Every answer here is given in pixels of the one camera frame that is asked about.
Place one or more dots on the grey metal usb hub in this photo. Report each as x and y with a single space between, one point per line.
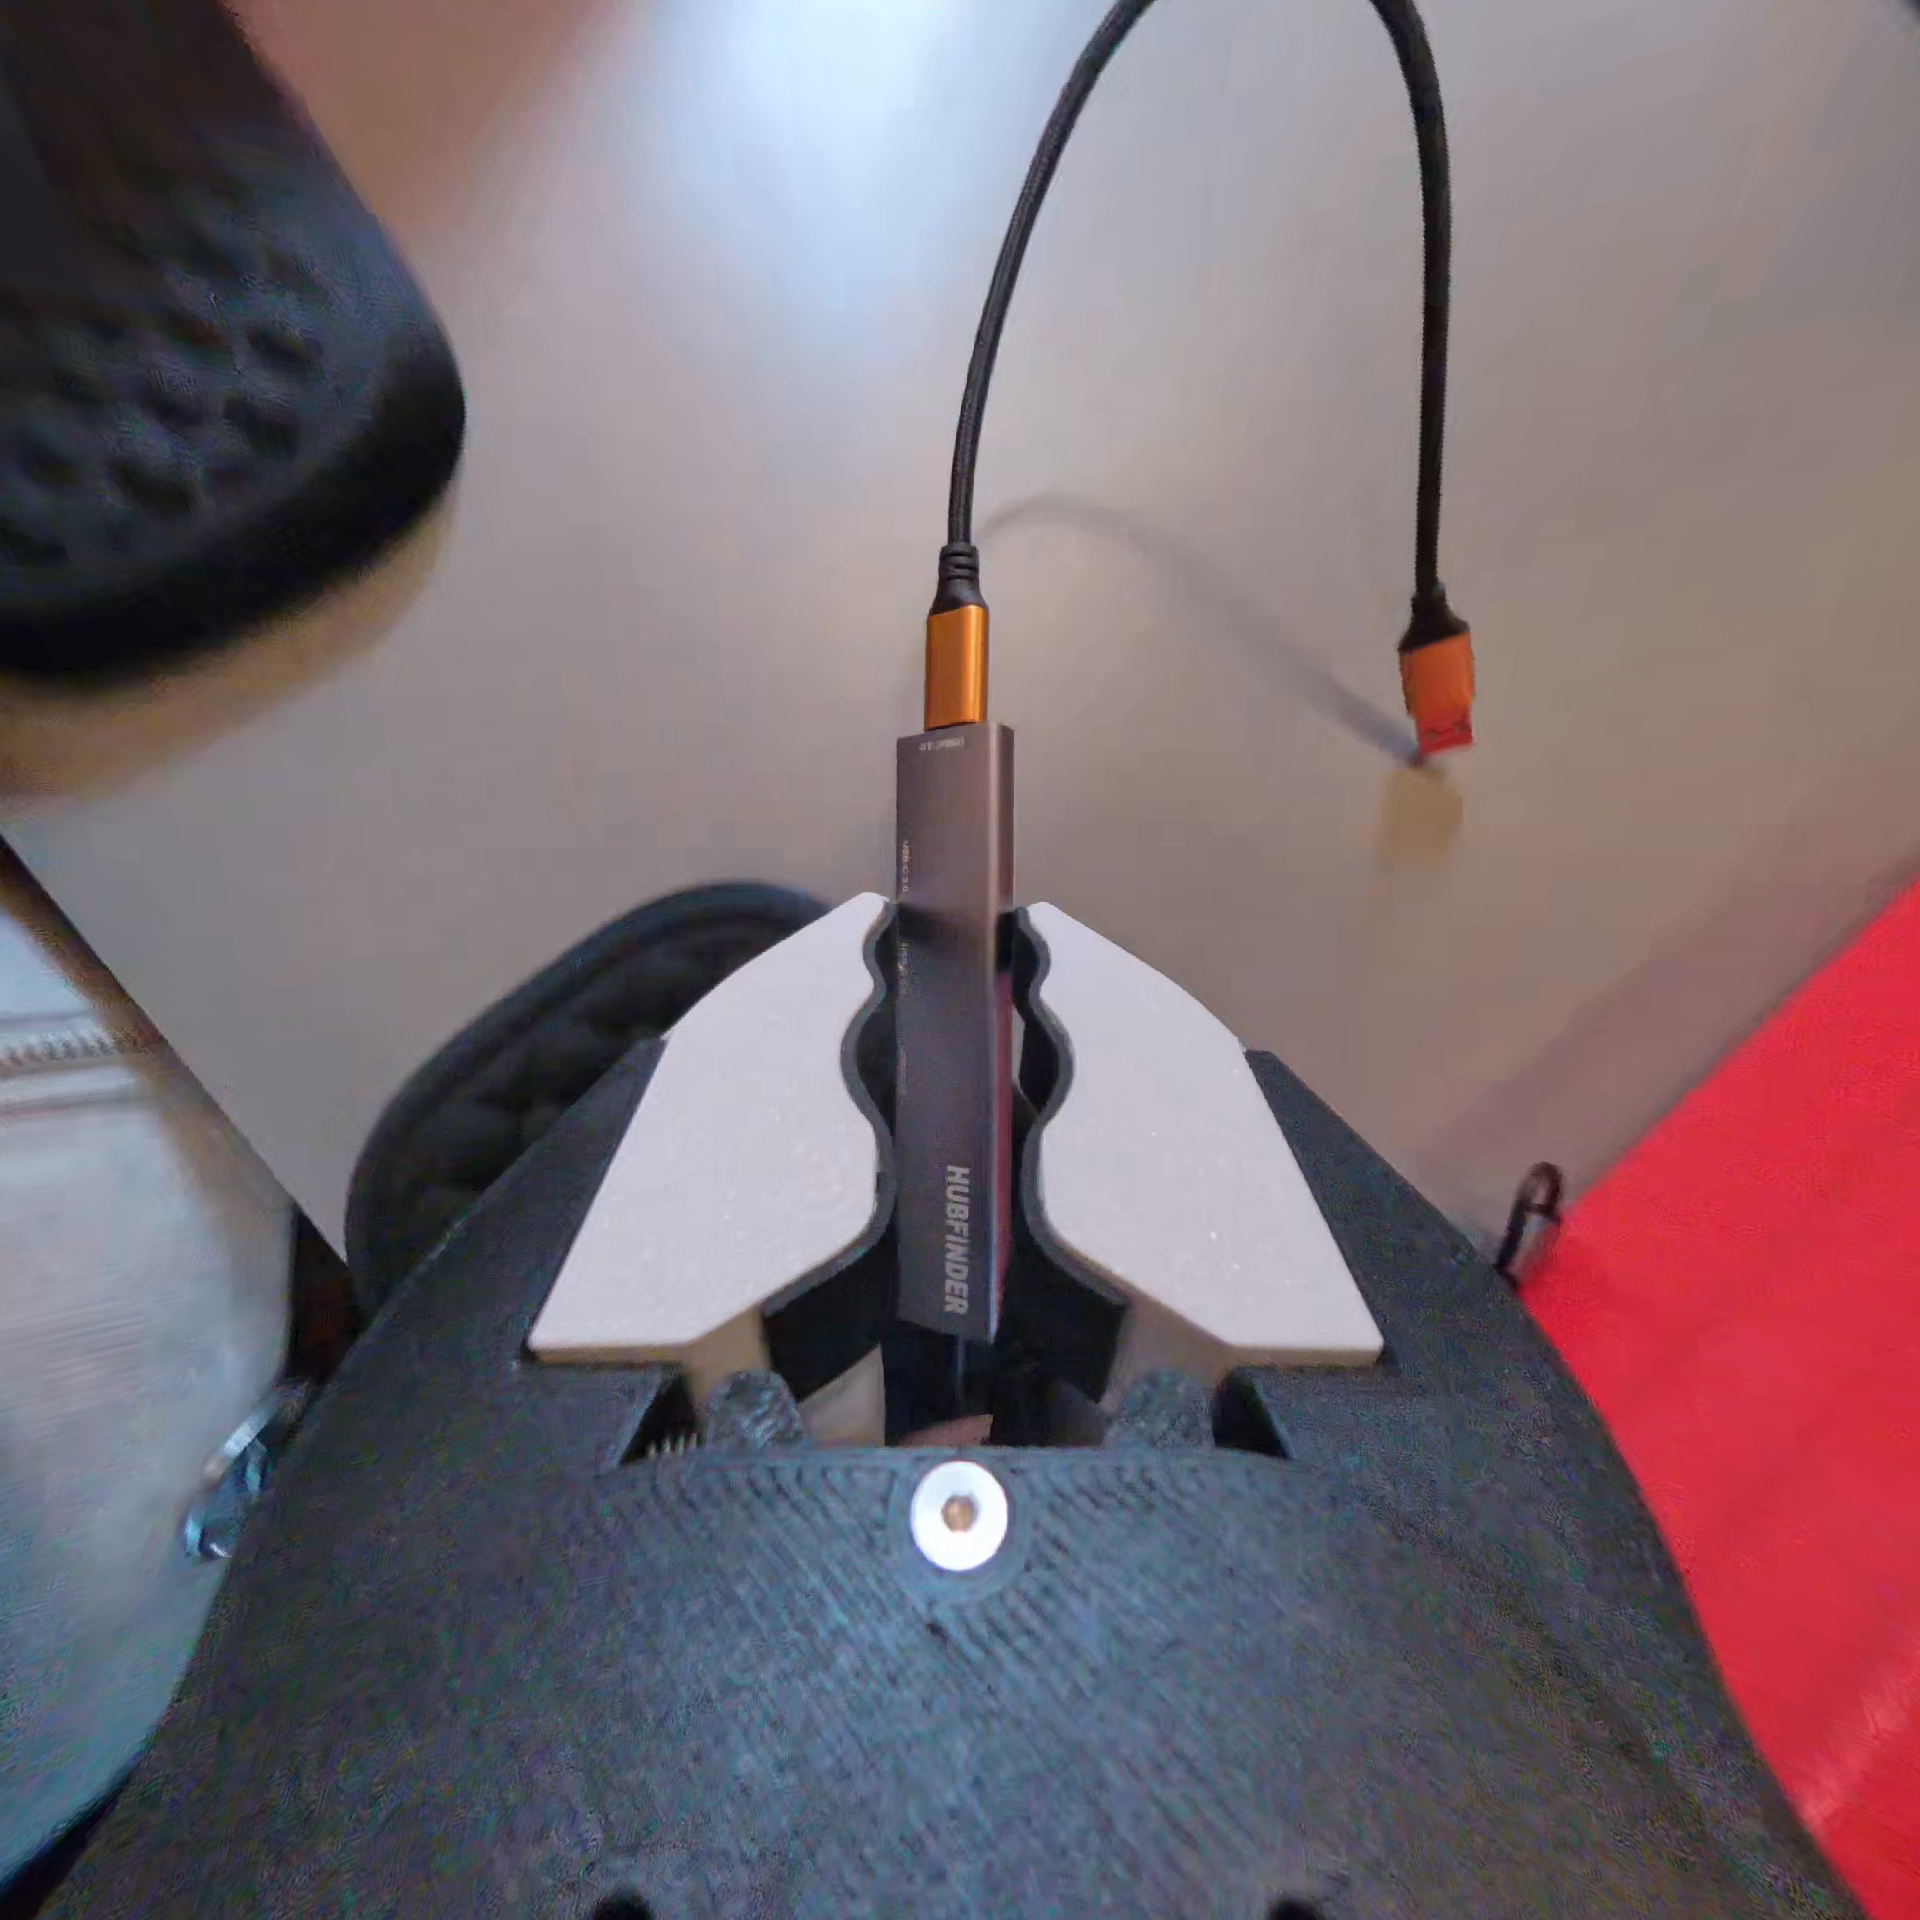
953 1050

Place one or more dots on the person's grey zip hoodie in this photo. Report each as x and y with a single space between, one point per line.
106 1276

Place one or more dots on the red plastic bin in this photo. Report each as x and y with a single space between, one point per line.
1770 1276

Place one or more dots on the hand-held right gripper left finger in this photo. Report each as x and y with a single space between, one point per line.
706 1154

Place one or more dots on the black dimpled cushion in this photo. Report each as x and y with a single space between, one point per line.
179 376
495 1081

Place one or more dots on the black binder clip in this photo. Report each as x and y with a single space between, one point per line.
1534 1206

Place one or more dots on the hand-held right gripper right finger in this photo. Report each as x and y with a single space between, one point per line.
1198 1171

